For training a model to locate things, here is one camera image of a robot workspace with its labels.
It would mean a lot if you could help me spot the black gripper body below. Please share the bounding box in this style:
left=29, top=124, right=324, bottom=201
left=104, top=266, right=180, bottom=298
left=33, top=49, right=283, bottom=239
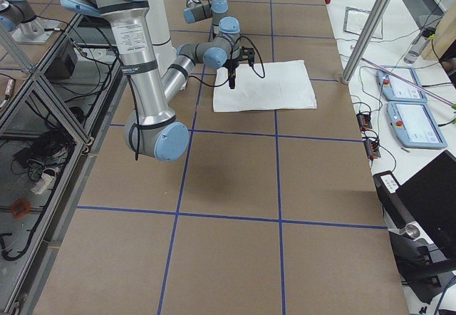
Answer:
left=224, top=46, right=255, bottom=78

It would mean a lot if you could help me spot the white long-sleeve printed shirt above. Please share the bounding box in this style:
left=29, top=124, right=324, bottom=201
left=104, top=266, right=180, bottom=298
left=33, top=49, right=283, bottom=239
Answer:
left=212, top=60, right=317, bottom=113

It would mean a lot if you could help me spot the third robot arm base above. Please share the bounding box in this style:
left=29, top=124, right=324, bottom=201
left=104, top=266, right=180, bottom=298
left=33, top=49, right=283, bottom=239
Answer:
left=1, top=0, right=52, bottom=44

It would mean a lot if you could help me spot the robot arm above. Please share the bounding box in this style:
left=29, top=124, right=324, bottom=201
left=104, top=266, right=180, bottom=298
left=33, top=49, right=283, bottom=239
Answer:
left=183, top=0, right=229, bottom=38
left=60, top=0, right=256, bottom=161

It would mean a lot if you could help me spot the framed paper sheet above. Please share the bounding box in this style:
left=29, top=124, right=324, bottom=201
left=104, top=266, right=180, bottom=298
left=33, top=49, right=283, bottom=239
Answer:
left=343, top=6, right=383, bottom=39

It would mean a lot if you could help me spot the orange black connector block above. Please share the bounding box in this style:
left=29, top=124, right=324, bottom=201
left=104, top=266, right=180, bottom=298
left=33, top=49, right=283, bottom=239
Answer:
left=356, top=113, right=373, bottom=131

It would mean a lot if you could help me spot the far blue teach pendant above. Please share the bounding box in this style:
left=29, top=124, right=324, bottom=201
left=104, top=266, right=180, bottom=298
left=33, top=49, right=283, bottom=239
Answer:
left=376, top=66, right=428, bottom=103

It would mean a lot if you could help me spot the blue teach pendant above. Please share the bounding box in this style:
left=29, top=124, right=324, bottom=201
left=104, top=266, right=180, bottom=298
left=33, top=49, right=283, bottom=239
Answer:
left=387, top=101, right=447, bottom=150
left=376, top=66, right=428, bottom=103

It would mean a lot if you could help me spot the clear water bottle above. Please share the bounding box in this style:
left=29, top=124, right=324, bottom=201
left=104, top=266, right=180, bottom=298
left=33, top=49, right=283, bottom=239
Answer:
left=403, top=26, right=436, bottom=64

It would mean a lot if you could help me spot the near blue teach pendant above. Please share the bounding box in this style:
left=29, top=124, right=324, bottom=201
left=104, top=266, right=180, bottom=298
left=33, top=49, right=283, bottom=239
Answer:
left=387, top=101, right=447, bottom=150

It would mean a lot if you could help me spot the black box with label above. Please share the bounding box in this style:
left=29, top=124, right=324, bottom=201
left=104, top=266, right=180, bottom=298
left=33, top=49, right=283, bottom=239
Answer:
left=373, top=170, right=400, bottom=202

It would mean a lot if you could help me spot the white power strip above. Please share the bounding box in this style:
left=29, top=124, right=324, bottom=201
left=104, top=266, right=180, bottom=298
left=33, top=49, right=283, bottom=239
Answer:
left=31, top=172, right=56, bottom=195

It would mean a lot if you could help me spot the black monitor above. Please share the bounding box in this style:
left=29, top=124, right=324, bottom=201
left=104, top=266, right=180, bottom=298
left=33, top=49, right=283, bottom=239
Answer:
left=396, top=150, right=455, bottom=258

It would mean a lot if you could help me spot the aluminium frame post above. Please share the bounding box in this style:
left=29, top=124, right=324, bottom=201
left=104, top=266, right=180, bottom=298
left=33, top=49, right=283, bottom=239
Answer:
left=341, top=0, right=390, bottom=84

